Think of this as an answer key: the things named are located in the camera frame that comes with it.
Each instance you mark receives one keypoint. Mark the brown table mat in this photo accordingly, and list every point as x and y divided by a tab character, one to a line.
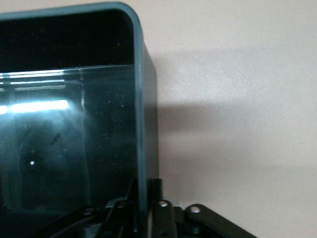
235	99

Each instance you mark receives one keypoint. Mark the black plastic tray box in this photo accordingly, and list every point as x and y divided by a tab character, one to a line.
74	148

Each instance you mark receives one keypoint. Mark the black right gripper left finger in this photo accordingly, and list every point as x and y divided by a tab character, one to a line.
119	218

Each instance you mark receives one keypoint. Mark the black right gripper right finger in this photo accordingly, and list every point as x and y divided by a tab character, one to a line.
163	218

